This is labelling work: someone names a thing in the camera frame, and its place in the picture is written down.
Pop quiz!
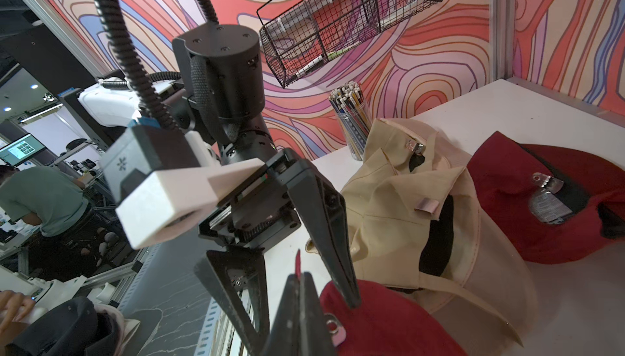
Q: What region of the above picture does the computer monitor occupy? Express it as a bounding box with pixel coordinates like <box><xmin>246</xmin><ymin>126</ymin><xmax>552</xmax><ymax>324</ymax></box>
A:
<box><xmin>0</xmin><ymin>133</ymin><xmax>47</xmax><ymax>167</ymax></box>

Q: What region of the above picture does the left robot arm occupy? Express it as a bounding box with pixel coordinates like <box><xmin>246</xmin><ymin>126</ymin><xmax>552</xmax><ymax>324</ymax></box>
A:
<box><xmin>94</xmin><ymin>0</ymin><xmax>361</xmax><ymax>355</ymax></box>

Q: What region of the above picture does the cup of pencils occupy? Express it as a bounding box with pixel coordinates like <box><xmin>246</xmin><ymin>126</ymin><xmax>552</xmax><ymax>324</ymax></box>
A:
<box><xmin>328</xmin><ymin>81</ymin><xmax>372</xmax><ymax>161</ymax></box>

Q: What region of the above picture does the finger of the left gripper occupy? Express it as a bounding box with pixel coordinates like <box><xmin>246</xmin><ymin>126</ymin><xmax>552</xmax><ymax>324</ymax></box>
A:
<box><xmin>194</xmin><ymin>248</ymin><xmax>270</xmax><ymax>355</ymax></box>
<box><xmin>285</xmin><ymin>159</ymin><xmax>361</xmax><ymax>309</ymax></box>

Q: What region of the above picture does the black wire basket left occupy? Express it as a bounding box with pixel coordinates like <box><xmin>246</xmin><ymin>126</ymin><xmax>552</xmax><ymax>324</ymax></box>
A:
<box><xmin>257</xmin><ymin>0</ymin><xmax>443</xmax><ymax>88</ymax></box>

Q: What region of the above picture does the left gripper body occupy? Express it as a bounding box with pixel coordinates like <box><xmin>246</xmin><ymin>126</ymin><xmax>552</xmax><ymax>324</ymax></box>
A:
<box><xmin>198</xmin><ymin>149</ymin><xmax>313</xmax><ymax>251</ymax></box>

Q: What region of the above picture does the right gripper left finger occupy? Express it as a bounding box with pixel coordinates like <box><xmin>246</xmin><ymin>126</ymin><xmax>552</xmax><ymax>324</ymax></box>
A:
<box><xmin>261</xmin><ymin>275</ymin><xmax>301</xmax><ymax>356</ymax></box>

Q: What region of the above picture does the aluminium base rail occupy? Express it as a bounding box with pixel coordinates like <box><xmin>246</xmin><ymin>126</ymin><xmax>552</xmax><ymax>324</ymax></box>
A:
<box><xmin>194</xmin><ymin>298</ymin><xmax>250</xmax><ymax>356</ymax></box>

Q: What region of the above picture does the red Colorado cap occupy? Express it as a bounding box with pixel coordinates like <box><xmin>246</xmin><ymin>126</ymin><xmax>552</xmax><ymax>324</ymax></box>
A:
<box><xmin>294</xmin><ymin>258</ymin><xmax>465</xmax><ymax>355</ymax></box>

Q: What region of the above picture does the person in green shirt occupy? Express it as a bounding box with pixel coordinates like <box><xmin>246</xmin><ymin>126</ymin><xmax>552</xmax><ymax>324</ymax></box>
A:
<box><xmin>1</xmin><ymin>165</ymin><xmax>119</xmax><ymax>281</ymax></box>

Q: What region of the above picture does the dark red cap front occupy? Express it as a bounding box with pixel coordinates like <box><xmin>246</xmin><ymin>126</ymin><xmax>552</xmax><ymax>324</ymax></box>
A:
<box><xmin>468</xmin><ymin>131</ymin><xmax>624</xmax><ymax>264</ymax></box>

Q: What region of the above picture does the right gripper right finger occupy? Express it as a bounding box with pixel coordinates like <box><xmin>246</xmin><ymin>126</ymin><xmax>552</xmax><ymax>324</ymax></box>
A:
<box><xmin>302</xmin><ymin>272</ymin><xmax>337</xmax><ymax>356</ymax></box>

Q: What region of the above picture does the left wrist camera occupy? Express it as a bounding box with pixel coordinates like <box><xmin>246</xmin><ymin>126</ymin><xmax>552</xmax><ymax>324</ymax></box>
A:
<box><xmin>101</xmin><ymin>118</ymin><xmax>264</xmax><ymax>250</ymax></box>

